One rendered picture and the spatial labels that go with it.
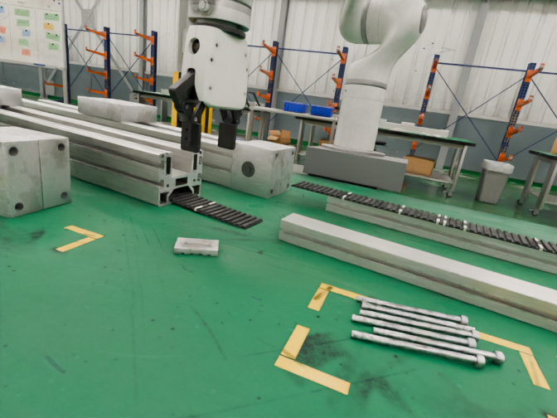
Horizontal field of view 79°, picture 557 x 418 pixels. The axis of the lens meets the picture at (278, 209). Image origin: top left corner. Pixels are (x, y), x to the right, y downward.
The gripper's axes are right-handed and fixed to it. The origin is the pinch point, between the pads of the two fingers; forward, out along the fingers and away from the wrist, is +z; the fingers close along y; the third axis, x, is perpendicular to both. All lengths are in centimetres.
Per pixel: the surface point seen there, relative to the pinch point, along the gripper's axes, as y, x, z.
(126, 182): -4.5, 12.8, 8.8
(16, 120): -4.5, 44.4, 3.5
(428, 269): -1.4, -33.8, 8.6
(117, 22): 668, 885, -157
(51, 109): 14, 66, 3
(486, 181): 500, -81, 54
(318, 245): -1.4, -20.4, 10.0
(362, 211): 18.2, -21.1, 9.3
